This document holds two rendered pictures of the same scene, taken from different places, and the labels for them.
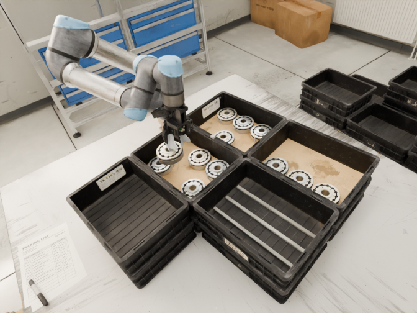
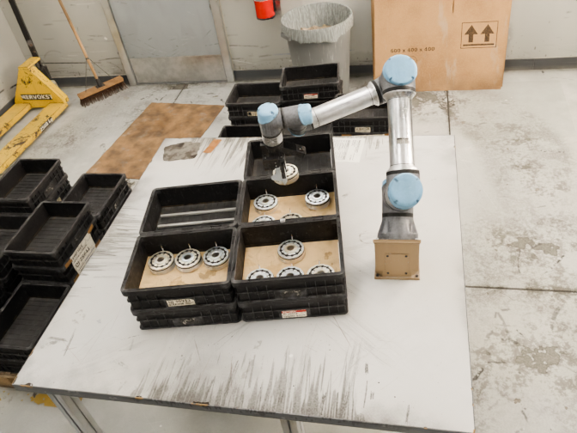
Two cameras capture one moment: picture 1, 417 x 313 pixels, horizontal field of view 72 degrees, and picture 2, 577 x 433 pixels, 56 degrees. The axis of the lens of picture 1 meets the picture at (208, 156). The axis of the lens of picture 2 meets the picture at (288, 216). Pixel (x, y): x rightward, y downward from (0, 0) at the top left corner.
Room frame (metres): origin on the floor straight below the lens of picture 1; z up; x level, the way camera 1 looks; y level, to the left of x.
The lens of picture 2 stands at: (2.09, -1.12, 2.30)
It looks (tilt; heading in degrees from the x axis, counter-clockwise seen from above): 40 degrees down; 136
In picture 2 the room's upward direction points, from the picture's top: 10 degrees counter-clockwise
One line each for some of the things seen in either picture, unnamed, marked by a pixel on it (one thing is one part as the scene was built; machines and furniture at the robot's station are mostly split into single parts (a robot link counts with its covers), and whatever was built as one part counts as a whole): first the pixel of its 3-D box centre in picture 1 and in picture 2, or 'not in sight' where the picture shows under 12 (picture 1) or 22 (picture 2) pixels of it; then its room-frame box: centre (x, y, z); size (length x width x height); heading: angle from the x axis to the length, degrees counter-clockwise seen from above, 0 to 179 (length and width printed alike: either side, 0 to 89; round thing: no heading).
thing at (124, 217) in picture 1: (130, 210); (291, 165); (0.68, 0.33, 0.87); 0.40 x 0.30 x 0.11; 38
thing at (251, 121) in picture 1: (243, 122); (290, 277); (1.10, -0.20, 0.86); 0.10 x 0.10 x 0.01
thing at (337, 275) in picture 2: (232, 120); (288, 250); (1.05, -0.14, 0.92); 0.40 x 0.30 x 0.02; 38
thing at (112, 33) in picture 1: (93, 65); not in sight; (2.60, 0.91, 0.60); 0.72 x 0.03 x 0.56; 118
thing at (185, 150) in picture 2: not in sight; (180, 150); (-0.12, 0.31, 0.71); 0.22 x 0.19 x 0.01; 28
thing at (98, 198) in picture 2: not in sight; (100, 215); (-0.59, -0.07, 0.31); 0.40 x 0.30 x 0.34; 118
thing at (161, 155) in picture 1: (169, 149); (285, 171); (0.82, 0.14, 1.01); 0.10 x 0.10 x 0.01
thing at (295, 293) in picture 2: (233, 128); (289, 260); (1.05, -0.14, 0.87); 0.40 x 0.30 x 0.11; 38
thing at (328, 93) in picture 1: (331, 111); not in sight; (1.65, -0.96, 0.37); 0.40 x 0.30 x 0.45; 28
